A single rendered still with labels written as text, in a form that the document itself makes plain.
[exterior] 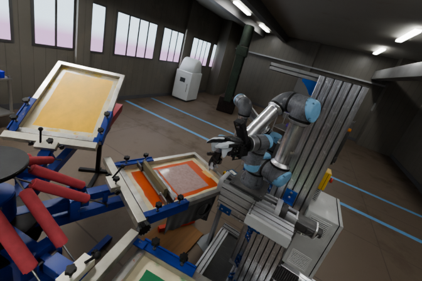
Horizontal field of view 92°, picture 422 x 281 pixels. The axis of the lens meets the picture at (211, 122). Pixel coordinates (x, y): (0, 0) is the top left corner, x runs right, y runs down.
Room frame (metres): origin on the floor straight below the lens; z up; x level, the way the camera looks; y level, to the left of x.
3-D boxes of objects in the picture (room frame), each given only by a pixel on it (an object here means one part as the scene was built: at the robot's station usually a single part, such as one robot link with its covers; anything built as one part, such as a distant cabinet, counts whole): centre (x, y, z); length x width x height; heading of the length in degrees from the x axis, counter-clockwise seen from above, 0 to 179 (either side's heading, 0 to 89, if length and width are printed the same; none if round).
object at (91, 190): (1.03, 0.54, 1.02); 0.17 x 0.06 x 0.05; 135
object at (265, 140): (0.92, -0.26, 1.65); 0.11 x 0.08 x 0.09; 132
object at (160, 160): (1.43, 0.15, 0.97); 0.79 x 0.58 x 0.04; 135
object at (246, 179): (1.19, -0.36, 1.31); 0.15 x 0.15 x 0.10
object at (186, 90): (7.81, 1.28, 0.79); 0.80 x 0.72 x 1.58; 156
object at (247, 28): (7.84, -0.41, 1.56); 1.05 x 0.82 x 3.13; 157
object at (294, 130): (1.09, -0.45, 1.63); 0.15 x 0.12 x 0.55; 42
